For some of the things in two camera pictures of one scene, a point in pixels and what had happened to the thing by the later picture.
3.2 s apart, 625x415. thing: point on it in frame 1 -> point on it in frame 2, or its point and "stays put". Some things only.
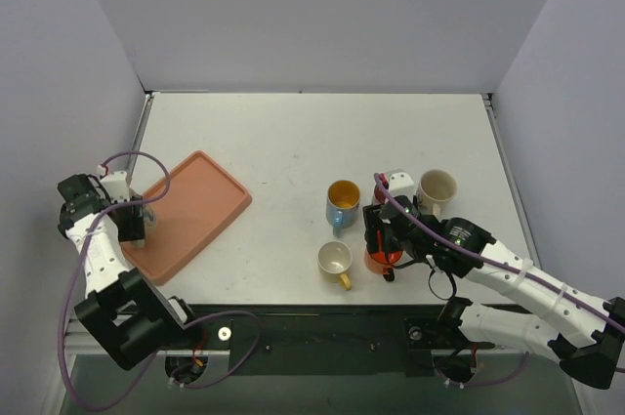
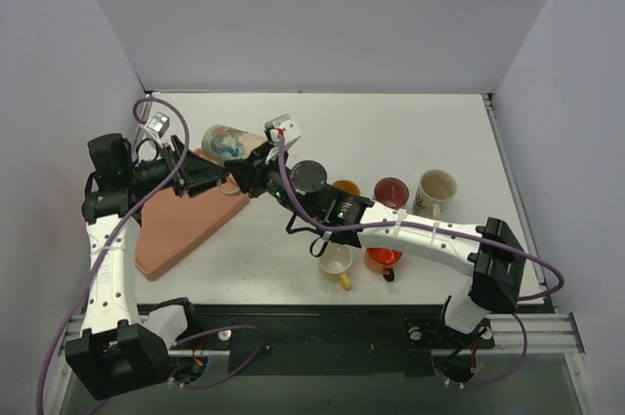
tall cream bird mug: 148,218 -> 222,144
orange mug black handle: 378,263 stays put
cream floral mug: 435,190 stays put
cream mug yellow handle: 334,261 stays put
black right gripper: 373,228 -> 248,174
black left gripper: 133,222 -> 181,167
